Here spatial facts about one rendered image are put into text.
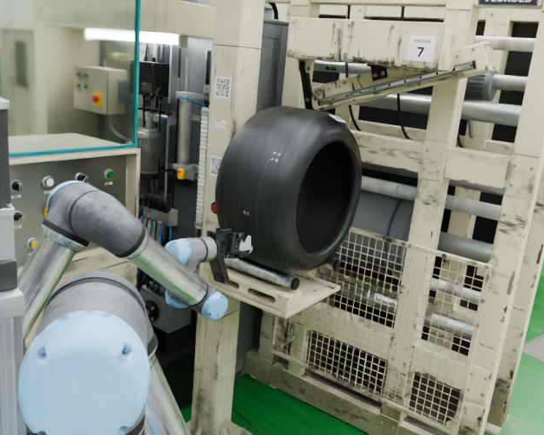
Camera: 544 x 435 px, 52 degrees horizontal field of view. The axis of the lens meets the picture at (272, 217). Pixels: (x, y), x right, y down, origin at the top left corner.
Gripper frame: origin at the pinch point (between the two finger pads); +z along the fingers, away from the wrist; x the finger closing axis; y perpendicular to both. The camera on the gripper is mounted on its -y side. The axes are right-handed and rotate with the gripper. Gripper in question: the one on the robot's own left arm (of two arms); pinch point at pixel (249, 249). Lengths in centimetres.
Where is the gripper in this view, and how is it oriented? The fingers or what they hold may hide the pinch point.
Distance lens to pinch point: 182.6
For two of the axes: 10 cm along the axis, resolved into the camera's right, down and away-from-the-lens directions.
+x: -8.0, -2.3, 5.6
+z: 5.8, -0.5, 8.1
